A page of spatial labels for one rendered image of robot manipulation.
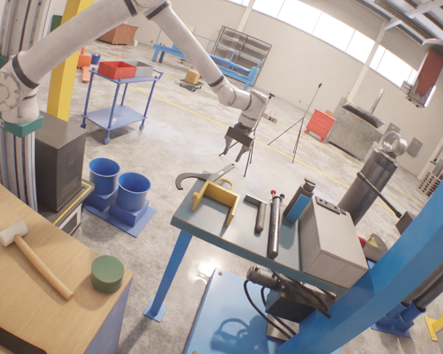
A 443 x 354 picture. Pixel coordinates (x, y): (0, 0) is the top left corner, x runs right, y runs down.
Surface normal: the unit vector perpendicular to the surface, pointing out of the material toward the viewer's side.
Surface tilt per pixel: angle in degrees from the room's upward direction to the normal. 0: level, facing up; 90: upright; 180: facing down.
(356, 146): 90
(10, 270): 0
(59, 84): 90
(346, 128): 90
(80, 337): 0
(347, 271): 90
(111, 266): 0
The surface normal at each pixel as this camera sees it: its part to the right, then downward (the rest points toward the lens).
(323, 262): -0.22, 0.42
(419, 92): -0.53, 0.24
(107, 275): 0.36, -0.80
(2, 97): 0.26, 0.67
